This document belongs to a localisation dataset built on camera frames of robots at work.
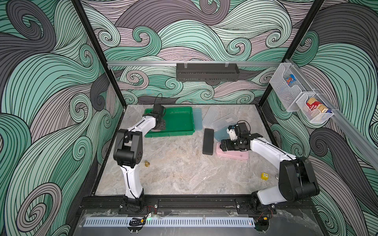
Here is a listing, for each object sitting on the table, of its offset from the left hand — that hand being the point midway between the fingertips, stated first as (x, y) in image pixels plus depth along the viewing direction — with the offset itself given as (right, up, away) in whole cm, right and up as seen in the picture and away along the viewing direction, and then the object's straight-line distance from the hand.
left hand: (156, 123), depth 99 cm
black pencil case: (+36, -12, -1) cm, 38 cm away
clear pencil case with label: (+49, +1, +8) cm, 50 cm away
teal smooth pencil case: (+45, -8, +1) cm, 46 cm away
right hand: (+48, -14, -9) cm, 50 cm away
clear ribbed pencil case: (+42, +6, +15) cm, 45 cm away
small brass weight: (-3, -24, -13) cm, 27 cm away
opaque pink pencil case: (+52, -19, -9) cm, 56 cm away
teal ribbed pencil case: (+30, +6, +14) cm, 33 cm away
